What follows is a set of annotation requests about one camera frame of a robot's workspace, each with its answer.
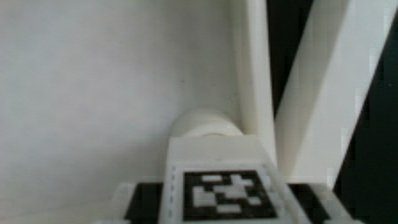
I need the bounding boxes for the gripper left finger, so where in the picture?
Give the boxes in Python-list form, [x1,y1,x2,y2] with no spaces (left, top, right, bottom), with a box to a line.
[83,183,138,224]

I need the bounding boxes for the white table leg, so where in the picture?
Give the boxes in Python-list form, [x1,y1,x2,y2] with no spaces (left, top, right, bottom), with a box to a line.
[159,108,294,224]

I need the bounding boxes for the white U-shaped fence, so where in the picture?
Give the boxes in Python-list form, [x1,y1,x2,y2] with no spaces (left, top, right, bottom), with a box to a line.
[276,0,398,185]

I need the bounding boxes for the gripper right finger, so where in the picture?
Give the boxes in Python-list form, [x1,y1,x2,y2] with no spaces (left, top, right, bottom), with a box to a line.
[313,184,367,224]

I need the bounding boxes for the white square table top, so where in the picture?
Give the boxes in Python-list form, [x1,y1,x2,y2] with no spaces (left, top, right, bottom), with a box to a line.
[0,0,274,224]

